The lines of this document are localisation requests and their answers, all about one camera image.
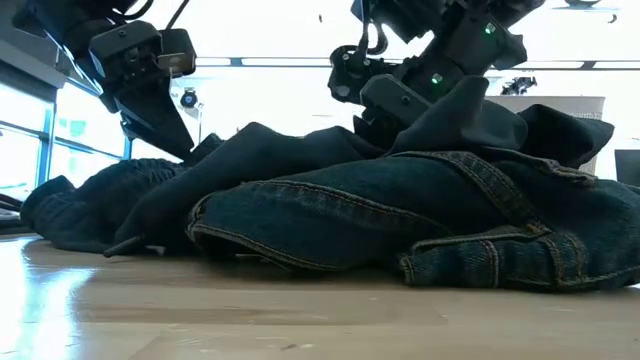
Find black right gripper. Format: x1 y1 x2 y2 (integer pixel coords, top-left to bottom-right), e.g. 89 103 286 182
328 12 529 150

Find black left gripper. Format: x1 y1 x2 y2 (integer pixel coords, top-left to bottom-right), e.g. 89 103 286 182
88 20 195 161

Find black knit garment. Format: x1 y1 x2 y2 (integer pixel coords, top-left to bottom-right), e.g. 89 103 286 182
19 158 189 254

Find dark navy garment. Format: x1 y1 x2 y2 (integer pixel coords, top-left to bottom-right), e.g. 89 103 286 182
103 74 616 259

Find dark blue denim jeans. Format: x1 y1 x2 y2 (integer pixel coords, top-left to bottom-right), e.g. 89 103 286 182
185 149 640 294

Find blue framed window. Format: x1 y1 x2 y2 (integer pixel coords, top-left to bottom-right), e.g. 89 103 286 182
0 74 134 201

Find long ceiling light strip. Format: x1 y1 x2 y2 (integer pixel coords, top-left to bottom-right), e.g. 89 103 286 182
194 56 640 71

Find white perforated laundry basket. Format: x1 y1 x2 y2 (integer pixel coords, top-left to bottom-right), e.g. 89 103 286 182
487 94 606 176

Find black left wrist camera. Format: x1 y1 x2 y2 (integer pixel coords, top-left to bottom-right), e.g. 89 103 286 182
157 28 197 79

